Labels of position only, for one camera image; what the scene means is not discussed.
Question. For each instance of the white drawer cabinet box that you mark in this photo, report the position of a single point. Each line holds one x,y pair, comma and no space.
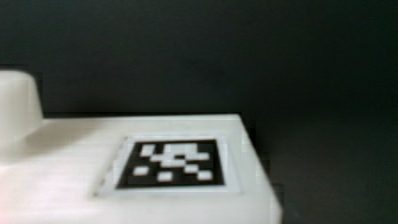
133,170

